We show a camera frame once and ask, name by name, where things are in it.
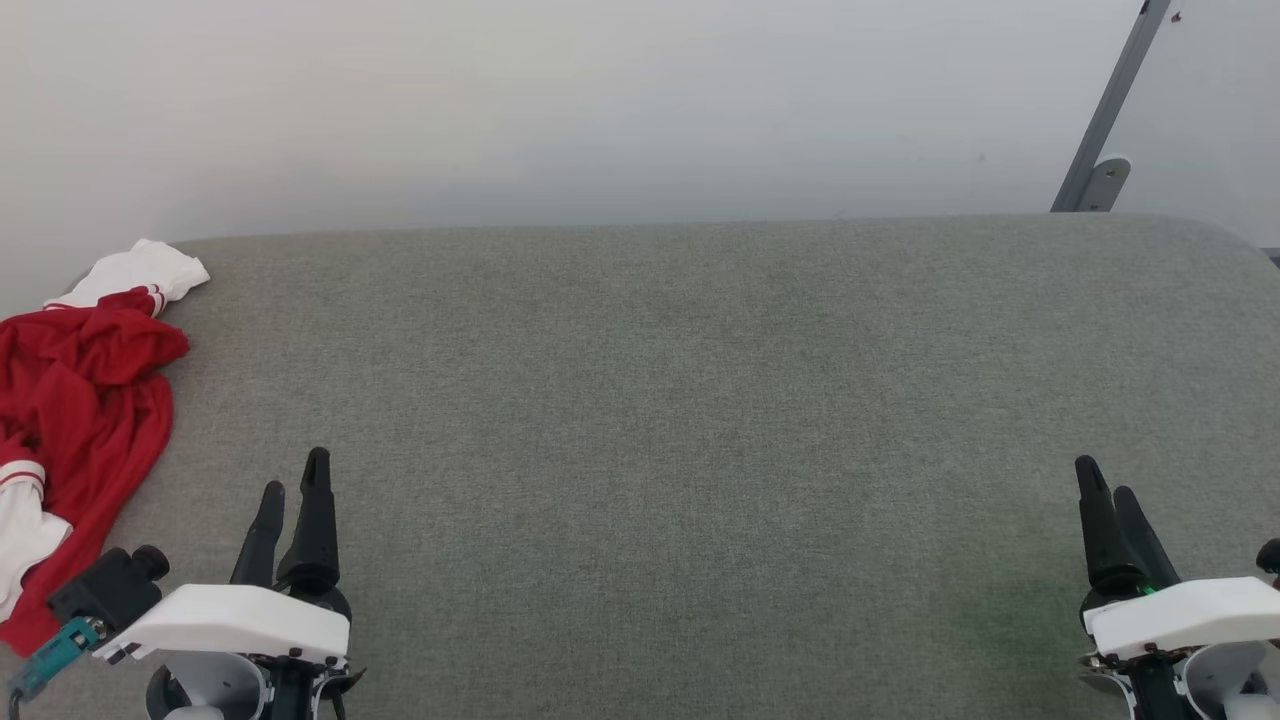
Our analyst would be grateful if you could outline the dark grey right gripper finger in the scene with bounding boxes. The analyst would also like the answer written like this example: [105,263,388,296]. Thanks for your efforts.
[1074,455,1151,593]
[1113,486,1182,591]

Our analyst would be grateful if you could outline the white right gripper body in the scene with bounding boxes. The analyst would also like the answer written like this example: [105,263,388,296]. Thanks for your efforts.
[1079,576,1280,720]

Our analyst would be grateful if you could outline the grey fabric sofa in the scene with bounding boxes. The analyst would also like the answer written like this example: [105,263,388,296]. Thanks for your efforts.
[0,212,1280,720]

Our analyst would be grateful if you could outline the teal cable connector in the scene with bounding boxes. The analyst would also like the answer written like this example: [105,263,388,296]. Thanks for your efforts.
[8,617,103,702]

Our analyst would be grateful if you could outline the grey metal bracket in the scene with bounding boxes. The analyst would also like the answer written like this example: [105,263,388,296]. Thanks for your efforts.
[1084,158,1132,213]

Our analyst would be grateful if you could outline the grey metal bar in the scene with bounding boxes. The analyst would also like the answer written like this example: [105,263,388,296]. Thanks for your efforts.
[1050,0,1173,213]

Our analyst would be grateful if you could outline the red and white shirt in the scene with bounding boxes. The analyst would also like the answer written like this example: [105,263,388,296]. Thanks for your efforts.
[0,238,212,658]

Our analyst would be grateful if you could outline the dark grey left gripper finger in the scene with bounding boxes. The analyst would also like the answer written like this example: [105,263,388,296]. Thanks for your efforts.
[231,481,287,589]
[276,447,343,601]

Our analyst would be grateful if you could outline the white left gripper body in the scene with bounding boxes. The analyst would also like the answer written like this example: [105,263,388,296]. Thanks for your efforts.
[92,583,367,720]

